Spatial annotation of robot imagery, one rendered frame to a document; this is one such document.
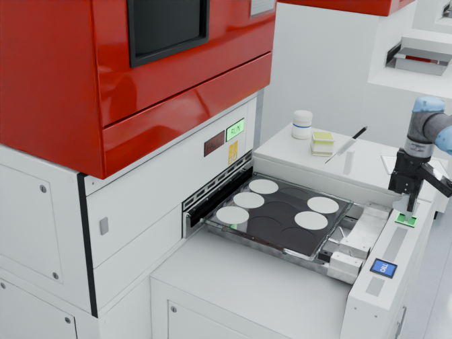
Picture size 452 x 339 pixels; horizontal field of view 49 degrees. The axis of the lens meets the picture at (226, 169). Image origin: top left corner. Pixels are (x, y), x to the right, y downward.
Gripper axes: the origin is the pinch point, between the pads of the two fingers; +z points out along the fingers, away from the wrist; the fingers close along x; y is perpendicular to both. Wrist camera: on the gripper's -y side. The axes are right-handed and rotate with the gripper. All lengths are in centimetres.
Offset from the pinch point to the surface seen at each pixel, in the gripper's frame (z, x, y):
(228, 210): 7, 15, 51
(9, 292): 23, 66, 93
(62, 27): -55, 66, 61
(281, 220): 7.3, 11.6, 34.4
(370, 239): 9.3, 2.8, 9.0
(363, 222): 9.4, -5.1, 13.4
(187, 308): 21, 46, 45
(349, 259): 6.5, 20.0, 10.5
